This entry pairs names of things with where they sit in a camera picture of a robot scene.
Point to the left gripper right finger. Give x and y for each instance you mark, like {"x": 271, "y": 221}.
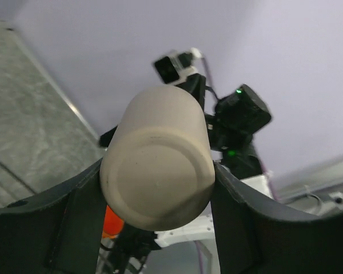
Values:
{"x": 256, "y": 234}

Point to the aluminium rail frame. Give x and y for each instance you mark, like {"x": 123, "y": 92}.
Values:
{"x": 317, "y": 189}

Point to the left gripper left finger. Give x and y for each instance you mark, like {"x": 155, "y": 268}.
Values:
{"x": 56, "y": 231}

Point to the orange transparent mug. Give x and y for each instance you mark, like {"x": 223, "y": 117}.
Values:
{"x": 112, "y": 225}

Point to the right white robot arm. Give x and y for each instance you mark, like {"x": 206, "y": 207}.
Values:
{"x": 236, "y": 118}

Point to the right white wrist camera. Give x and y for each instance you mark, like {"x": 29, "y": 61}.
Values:
{"x": 175, "y": 67}

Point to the beige plastic cup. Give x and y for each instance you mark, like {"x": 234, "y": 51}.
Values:
{"x": 158, "y": 173}

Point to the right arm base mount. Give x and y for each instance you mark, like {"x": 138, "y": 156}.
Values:
{"x": 127, "y": 252}

